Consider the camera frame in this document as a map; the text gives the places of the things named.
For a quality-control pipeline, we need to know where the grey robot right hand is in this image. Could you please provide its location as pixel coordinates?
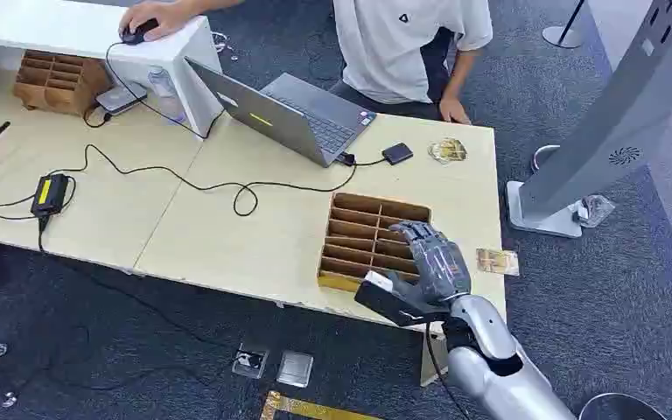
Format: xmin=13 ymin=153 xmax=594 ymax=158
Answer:
xmin=388 ymin=220 xmax=473 ymax=318

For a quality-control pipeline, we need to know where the black computer mouse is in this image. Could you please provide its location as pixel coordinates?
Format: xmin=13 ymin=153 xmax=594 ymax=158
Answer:
xmin=119 ymin=18 xmax=161 ymax=47

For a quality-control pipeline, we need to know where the wooden card box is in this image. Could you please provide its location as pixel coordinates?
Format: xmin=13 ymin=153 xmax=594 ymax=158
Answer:
xmin=12 ymin=49 xmax=112 ymax=117
xmin=317 ymin=192 xmax=433 ymax=295

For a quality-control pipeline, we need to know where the pale desk leg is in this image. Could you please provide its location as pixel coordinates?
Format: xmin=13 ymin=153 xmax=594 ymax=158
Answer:
xmin=419 ymin=323 xmax=451 ymax=388

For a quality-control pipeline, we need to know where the small black external drive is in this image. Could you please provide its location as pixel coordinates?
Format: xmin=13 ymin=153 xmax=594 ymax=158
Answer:
xmin=380 ymin=142 xmax=415 ymax=167

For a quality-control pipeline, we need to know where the person's left hand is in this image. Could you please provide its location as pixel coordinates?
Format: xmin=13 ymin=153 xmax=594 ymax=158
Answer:
xmin=438 ymin=95 xmax=473 ymax=126

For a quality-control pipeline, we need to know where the person's hand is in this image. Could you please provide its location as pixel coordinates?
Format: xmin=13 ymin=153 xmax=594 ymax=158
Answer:
xmin=117 ymin=0 xmax=244 ymax=43
xmin=438 ymin=95 xmax=473 ymax=126

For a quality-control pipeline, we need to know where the crumpled clear plastic wrap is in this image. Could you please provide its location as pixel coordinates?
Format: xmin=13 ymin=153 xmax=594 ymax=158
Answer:
xmin=571 ymin=193 xmax=617 ymax=229

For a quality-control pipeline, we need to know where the metal floor socket plate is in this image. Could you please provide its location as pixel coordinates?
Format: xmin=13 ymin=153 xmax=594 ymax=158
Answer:
xmin=232 ymin=342 xmax=270 ymax=381
xmin=275 ymin=350 xmax=316 ymax=389

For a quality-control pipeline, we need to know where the yellow floor tape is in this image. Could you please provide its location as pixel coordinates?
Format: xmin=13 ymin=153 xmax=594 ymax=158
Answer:
xmin=259 ymin=389 xmax=385 ymax=420

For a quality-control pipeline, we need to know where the grey laptop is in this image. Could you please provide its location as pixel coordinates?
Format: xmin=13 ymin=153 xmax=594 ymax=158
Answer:
xmin=184 ymin=56 xmax=378 ymax=169

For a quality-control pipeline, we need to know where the person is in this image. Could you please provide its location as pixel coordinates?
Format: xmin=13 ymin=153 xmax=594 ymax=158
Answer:
xmin=328 ymin=0 xmax=494 ymax=126

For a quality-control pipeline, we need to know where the round dark base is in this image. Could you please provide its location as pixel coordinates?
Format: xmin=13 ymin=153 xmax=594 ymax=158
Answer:
xmin=577 ymin=392 xmax=669 ymax=420

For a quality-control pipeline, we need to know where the grey kiosk stand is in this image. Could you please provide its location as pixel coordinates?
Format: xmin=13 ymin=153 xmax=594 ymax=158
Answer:
xmin=505 ymin=0 xmax=672 ymax=240

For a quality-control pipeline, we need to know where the clear water bottle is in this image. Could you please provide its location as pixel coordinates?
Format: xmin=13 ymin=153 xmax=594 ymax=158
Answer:
xmin=146 ymin=66 xmax=189 ymax=126

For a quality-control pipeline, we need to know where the white desk riser shelf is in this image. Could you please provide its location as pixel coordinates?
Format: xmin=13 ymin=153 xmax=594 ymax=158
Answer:
xmin=0 ymin=0 xmax=225 ymax=141

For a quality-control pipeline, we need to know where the grey flat hub device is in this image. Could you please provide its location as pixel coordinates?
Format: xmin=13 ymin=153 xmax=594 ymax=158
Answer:
xmin=94 ymin=81 xmax=150 ymax=116

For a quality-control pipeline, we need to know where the person's right hand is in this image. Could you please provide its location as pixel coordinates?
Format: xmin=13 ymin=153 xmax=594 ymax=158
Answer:
xmin=117 ymin=0 xmax=244 ymax=43

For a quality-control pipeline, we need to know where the black power adapter yellow label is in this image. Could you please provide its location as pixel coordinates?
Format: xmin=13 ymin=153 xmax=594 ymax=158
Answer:
xmin=30 ymin=172 xmax=71 ymax=219

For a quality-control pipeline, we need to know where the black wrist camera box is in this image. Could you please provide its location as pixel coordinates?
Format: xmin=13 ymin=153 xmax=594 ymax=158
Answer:
xmin=353 ymin=270 xmax=451 ymax=329

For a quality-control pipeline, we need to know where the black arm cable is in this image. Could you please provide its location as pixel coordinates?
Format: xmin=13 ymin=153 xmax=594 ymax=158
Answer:
xmin=423 ymin=320 xmax=472 ymax=420

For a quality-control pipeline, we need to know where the metal ring base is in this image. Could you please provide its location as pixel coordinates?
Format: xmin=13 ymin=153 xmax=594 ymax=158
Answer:
xmin=530 ymin=143 xmax=562 ymax=176

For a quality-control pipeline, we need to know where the long black power cable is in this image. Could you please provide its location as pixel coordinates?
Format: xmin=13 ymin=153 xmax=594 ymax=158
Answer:
xmin=0 ymin=143 xmax=387 ymax=254

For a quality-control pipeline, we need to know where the stanchion post with round base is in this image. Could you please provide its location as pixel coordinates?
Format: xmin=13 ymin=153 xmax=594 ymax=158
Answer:
xmin=541 ymin=0 xmax=587 ymax=50

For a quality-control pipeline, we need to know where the black mouse cable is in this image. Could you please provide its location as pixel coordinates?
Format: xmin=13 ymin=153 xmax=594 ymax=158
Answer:
xmin=82 ymin=40 xmax=225 ymax=142

